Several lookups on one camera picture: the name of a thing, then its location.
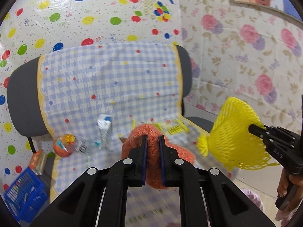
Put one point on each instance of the yellow foam fruit net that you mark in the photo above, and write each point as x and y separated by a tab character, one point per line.
230	141

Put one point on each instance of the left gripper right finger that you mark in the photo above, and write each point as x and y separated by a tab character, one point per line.
207	198

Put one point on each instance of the orange snack packet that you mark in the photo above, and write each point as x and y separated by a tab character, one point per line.
68	144

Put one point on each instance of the yellow plastic strip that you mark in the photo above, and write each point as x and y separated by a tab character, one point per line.
133	124

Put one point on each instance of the small orange box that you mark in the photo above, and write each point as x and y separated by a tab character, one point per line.
37	162

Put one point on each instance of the blue checkered plastic cloth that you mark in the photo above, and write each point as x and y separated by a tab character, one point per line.
127	80

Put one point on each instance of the pink fluffy blanket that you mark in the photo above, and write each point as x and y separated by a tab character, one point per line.
255	198

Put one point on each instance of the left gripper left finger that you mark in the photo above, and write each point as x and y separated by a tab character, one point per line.
98	197

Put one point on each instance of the grey office chair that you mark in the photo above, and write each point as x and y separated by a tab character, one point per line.
24	109

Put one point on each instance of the orange knitted cloth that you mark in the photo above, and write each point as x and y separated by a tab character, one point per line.
153	174

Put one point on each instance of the blue plastic basket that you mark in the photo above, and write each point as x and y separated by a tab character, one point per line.
25	196

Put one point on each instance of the small milk carton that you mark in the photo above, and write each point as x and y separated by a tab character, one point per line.
105	127

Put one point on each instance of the yellow barcode wrapper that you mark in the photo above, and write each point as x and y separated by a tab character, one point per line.
171	127

